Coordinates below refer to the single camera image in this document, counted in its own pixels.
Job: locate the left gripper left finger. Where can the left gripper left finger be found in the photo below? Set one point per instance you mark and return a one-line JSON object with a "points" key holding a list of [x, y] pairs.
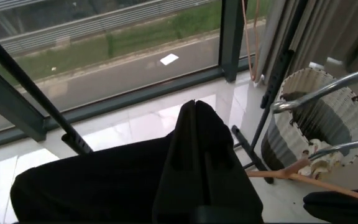
{"points": [[179, 186]]}

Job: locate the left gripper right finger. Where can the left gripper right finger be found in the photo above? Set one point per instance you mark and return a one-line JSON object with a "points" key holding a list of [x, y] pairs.
{"points": [[225, 186]]}

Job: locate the window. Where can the window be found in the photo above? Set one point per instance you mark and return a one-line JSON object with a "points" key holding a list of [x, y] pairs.
{"points": [[120, 62]]}

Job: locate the black garment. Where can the black garment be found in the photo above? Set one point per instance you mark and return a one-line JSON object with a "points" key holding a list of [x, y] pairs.
{"points": [[89, 186]]}

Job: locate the beige curtain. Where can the beige curtain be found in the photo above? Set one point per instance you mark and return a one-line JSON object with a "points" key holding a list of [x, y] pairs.
{"points": [[322, 31]]}

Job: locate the white laundry basket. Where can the white laundry basket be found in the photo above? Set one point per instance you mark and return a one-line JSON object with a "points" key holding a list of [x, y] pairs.
{"points": [[331, 115]]}

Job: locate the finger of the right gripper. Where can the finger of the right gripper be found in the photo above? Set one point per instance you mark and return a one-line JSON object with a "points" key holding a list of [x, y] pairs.
{"points": [[337, 208]]}

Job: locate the black clothes rack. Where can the black clothes rack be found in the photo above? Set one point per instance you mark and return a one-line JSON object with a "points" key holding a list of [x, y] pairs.
{"points": [[26, 84]]}

